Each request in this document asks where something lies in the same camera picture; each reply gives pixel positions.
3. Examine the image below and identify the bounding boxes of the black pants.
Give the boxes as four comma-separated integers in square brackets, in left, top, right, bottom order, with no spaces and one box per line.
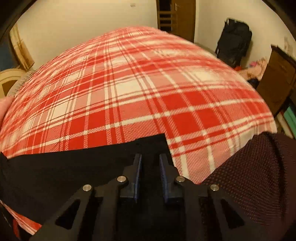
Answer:
[0,133,181,225]

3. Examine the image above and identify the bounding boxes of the dark red dotted sleeve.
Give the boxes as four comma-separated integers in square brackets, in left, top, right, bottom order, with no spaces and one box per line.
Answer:
[202,132,295,240]

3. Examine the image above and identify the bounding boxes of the red plaid bed sheet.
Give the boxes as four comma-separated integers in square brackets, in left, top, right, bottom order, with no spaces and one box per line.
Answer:
[0,26,278,236]

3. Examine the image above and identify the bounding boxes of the pink folded blanket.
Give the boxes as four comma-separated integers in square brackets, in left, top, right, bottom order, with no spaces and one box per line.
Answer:
[0,96,14,126]

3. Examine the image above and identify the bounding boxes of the dark wooden cabinet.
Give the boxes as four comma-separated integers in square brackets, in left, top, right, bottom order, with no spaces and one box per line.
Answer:
[256,45,295,116]

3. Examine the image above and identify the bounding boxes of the striped grey pillow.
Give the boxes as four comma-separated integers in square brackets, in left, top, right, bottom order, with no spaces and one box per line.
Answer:
[7,70,35,96]

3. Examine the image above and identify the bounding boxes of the pink clothes heap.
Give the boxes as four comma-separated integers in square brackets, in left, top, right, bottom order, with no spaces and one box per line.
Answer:
[238,58,268,81]

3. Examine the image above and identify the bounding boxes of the cream wooden headboard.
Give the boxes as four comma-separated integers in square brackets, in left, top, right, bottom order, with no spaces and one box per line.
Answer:
[0,68,26,98]

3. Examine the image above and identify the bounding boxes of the beige patterned curtain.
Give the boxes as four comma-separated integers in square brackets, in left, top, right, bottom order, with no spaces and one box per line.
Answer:
[10,24,35,71]

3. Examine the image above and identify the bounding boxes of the black hanging bag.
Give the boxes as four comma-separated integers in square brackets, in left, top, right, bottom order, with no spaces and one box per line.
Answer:
[215,18,252,68]

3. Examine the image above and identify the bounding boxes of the brown wooden door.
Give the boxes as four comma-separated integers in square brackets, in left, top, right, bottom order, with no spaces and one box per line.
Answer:
[156,0,196,43]

